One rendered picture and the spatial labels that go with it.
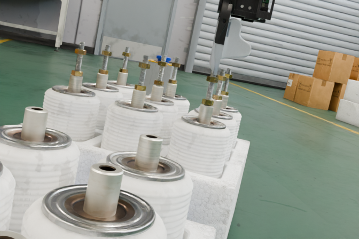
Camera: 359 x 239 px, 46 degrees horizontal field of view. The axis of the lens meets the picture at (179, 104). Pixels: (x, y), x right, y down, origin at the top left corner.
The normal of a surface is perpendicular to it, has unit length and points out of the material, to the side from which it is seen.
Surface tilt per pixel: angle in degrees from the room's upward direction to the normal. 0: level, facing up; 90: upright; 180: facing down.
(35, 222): 43
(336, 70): 90
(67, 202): 3
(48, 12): 90
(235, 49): 91
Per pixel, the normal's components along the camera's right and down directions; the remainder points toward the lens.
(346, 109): -0.95, -0.15
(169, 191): 0.54, -0.33
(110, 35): 0.22, 0.18
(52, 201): 0.26, -0.96
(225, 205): -0.22, 0.10
